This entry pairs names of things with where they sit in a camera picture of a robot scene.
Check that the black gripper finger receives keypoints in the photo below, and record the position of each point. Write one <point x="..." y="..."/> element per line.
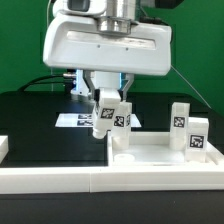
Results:
<point x="126" y="82"/>
<point x="93" y="93"/>

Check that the white square table top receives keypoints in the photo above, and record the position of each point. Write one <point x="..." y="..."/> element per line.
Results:
<point x="152" y="149"/>

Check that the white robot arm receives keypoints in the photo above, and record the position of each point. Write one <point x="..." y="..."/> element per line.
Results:
<point x="107" y="36"/>

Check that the white sheet with tags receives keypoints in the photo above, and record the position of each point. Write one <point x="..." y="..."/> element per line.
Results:
<point x="74" y="120"/>

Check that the white front fence bar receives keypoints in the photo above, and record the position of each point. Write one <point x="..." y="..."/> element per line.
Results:
<point x="105" y="179"/>

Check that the white fence bar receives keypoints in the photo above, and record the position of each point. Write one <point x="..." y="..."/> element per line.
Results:
<point x="3" y="147"/>
<point x="105" y="179"/>

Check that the white left fence bar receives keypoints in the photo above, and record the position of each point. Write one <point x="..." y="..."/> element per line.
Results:
<point x="3" y="147"/>

